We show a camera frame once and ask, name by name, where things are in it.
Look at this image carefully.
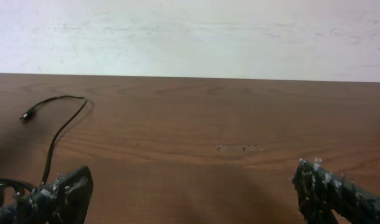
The black USB cable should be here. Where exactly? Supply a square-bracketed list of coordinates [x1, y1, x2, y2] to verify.
[0, 95, 88, 209]

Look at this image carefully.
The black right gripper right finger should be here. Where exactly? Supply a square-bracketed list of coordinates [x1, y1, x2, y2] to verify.
[292, 159, 380, 224]

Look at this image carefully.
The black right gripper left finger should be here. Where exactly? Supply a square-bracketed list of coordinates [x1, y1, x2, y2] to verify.
[0, 166, 93, 224]

